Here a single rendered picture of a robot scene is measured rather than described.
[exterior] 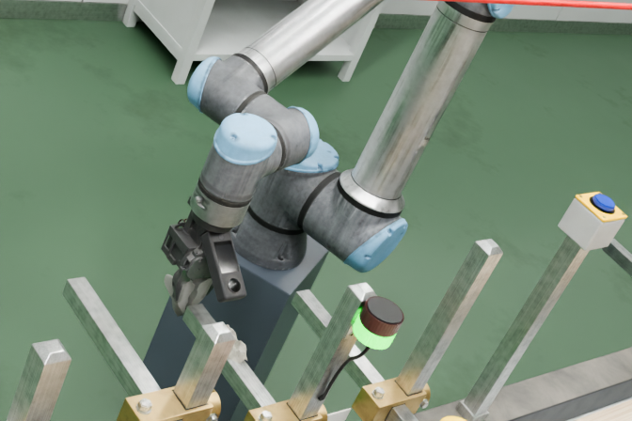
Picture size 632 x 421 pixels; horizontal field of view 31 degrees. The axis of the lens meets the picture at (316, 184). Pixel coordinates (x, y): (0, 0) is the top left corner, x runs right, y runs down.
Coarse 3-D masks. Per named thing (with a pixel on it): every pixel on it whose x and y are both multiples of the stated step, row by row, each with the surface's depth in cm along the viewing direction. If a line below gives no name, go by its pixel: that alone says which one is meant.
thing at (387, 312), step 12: (372, 300) 161; (384, 300) 162; (372, 312) 158; (384, 312) 159; (396, 312) 160; (348, 336) 164; (384, 336) 159; (348, 360) 166; (336, 372) 169; (324, 396) 171
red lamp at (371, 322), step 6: (366, 306) 159; (360, 312) 160; (366, 312) 159; (402, 312) 161; (360, 318) 160; (366, 318) 158; (372, 318) 158; (366, 324) 159; (372, 324) 158; (378, 324) 158; (384, 324) 157; (390, 324) 158; (396, 324) 158; (372, 330) 158; (378, 330) 158; (384, 330) 158; (390, 330) 158; (396, 330) 159
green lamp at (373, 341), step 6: (354, 324) 162; (360, 324) 160; (354, 330) 161; (360, 330) 160; (366, 330) 159; (360, 336) 160; (366, 336) 159; (372, 336) 159; (378, 336) 159; (390, 336) 160; (366, 342) 159; (372, 342) 159; (378, 342) 159; (384, 342) 159; (390, 342) 161; (372, 348) 160; (378, 348) 160; (384, 348) 160
